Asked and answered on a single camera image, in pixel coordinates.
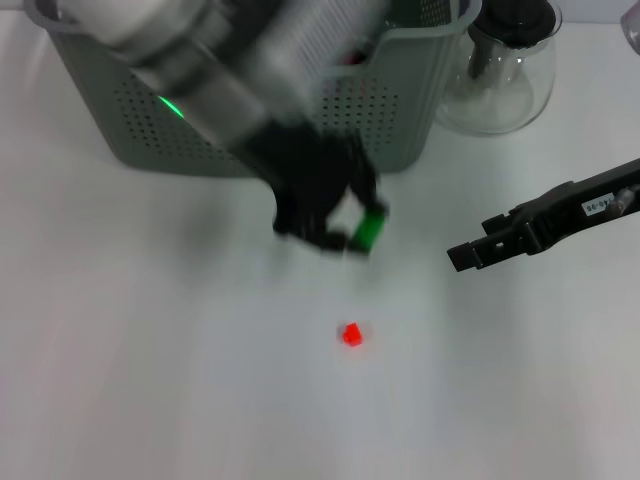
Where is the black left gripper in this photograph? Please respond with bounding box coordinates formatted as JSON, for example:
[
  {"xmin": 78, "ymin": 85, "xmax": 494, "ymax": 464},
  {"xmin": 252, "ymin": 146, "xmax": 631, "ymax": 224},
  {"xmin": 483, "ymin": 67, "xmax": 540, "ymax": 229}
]
[{"xmin": 238, "ymin": 118, "xmax": 392, "ymax": 257}]

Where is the glass carafe with black lid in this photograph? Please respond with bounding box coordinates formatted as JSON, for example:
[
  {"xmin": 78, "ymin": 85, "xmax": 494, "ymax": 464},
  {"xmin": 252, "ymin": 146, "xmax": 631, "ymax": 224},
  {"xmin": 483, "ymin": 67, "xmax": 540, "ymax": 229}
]
[{"xmin": 434, "ymin": 0, "xmax": 564, "ymax": 135}]

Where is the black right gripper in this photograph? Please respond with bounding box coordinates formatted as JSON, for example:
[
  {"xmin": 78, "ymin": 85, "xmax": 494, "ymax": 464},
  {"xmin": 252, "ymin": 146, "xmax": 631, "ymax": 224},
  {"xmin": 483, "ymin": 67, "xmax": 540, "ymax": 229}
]
[{"xmin": 445, "ymin": 157, "xmax": 640, "ymax": 274}]

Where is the right gripper cable with plug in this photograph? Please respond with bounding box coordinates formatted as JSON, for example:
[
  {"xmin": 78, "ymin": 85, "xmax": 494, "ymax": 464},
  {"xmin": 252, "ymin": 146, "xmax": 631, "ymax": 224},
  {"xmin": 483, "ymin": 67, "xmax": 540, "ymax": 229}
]
[{"xmin": 606, "ymin": 183, "xmax": 640, "ymax": 217}]

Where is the green two-stud brick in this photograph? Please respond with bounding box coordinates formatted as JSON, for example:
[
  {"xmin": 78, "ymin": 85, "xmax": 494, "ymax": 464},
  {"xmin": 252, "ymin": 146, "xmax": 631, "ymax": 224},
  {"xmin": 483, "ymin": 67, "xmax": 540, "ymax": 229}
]
[{"xmin": 349, "ymin": 209, "xmax": 388, "ymax": 256}]

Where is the grey-green perforated storage bin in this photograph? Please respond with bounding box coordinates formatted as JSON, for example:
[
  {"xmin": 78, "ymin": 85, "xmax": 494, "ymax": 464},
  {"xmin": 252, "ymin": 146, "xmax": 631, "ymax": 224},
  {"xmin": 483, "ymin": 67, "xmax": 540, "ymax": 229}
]
[{"xmin": 24, "ymin": 0, "xmax": 484, "ymax": 177}]

